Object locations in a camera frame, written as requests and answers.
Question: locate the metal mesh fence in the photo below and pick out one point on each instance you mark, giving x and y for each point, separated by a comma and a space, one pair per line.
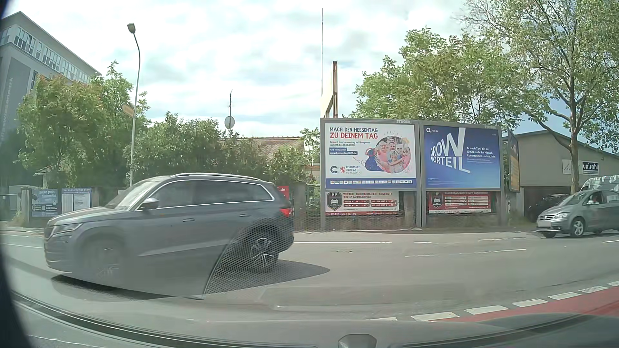
307, 208

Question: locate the house with tiled roof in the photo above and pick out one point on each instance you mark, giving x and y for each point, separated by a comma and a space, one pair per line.
278, 144

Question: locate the billboard with white poster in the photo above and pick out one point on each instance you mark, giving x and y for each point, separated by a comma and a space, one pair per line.
370, 154

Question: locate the tall sign pylon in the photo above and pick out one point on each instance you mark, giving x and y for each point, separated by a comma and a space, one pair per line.
330, 92

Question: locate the round road sign on pole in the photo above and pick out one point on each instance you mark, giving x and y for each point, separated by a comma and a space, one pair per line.
229, 122

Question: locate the thin tall mast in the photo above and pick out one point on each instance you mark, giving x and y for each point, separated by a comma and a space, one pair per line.
322, 53

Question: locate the grey asphalt road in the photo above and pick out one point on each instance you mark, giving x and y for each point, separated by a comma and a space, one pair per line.
396, 270

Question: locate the dark grey suv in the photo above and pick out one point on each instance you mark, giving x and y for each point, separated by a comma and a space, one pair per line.
183, 227

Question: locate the billboard with blue poster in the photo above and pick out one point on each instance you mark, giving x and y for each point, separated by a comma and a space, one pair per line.
462, 157

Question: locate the large green trees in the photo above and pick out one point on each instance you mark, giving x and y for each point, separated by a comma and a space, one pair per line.
435, 82

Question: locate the car's own bonnet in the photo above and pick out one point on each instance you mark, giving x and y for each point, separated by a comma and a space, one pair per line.
309, 331

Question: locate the side-on billboard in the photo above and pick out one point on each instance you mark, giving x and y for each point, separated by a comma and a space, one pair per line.
513, 162

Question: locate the road markings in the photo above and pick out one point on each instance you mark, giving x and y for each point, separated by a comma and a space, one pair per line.
486, 309

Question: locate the grey commercial building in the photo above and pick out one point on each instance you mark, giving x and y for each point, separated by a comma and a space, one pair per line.
544, 162

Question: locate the dark parked car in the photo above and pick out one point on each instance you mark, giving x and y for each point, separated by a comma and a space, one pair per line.
546, 203

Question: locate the silver grey compact car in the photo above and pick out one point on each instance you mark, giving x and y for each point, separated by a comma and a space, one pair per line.
578, 215

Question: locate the tall tree with slim trunk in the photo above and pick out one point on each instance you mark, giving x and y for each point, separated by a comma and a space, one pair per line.
556, 53

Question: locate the white van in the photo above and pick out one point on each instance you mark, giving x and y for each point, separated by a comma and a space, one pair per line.
602, 182

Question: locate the grey office building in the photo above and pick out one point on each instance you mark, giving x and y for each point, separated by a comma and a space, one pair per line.
29, 63

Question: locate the grey lamp post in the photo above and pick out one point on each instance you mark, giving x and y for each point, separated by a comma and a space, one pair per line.
135, 106

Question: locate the green trees behind wall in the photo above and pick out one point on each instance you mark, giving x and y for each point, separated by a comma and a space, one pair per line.
72, 130

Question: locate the wall with information boards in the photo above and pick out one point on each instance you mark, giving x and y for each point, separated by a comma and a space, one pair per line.
63, 200

